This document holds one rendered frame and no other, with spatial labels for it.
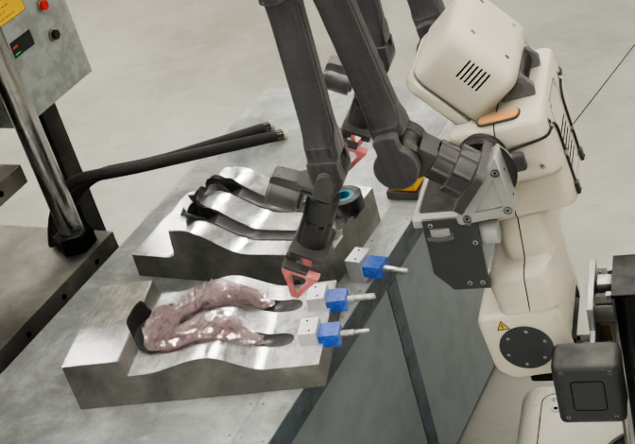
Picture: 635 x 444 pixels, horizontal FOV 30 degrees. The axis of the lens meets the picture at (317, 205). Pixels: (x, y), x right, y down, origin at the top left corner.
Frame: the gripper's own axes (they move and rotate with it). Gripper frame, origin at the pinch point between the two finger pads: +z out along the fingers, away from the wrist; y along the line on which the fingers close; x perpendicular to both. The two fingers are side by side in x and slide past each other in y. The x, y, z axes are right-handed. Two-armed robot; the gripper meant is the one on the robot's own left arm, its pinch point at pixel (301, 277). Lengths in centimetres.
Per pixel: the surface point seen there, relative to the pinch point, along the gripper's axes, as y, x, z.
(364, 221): -40.4, 6.9, 13.4
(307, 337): 2.2, 4.2, 11.7
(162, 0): -417, -149, 188
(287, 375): 8.3, 2.9, 16.6
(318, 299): -8.7, 3.7, 11.3
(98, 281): -31, -47, 46
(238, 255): -26.1, -16.2, 21.6
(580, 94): -249, 67, 78
